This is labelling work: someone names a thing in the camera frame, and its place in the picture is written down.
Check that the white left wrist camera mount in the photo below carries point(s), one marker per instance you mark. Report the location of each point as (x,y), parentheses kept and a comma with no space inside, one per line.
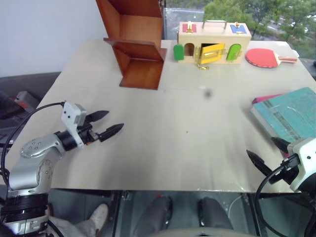
(70,116)

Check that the teal hardcover book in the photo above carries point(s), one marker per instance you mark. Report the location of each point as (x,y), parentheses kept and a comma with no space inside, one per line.
(288,113)

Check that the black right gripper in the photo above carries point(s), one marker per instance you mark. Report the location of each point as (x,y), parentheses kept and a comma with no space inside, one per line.
(284,174)

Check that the dark grey couch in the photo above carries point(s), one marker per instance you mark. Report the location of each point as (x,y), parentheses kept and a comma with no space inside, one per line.
(22,84)

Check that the red table tennis paddle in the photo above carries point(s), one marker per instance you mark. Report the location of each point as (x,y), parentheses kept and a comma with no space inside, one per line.
(261,57)

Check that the white shoe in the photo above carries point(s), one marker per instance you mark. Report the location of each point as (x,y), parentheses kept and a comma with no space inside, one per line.
(100,217)

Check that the grey trouser leg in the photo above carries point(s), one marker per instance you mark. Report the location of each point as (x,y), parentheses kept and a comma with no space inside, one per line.
(71,228)

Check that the wooden lock box toy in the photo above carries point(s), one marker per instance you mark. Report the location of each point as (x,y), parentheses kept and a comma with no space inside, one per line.
(214,37)

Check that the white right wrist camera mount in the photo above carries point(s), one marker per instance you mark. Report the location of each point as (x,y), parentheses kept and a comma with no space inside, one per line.
(306,153)

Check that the dark rounded shape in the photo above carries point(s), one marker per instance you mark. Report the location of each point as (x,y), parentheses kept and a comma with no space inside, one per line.
(213,214)
(155,214)

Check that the brown wooden shelf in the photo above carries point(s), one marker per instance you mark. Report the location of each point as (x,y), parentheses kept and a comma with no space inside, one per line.
(138,56)

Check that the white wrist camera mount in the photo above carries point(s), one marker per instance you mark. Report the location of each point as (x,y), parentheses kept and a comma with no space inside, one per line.
(306,153)
(70,116)

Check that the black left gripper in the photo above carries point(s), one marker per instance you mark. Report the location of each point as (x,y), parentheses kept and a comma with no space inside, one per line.
(86,132)

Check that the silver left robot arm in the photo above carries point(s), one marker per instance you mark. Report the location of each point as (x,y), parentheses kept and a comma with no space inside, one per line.
(27,170)

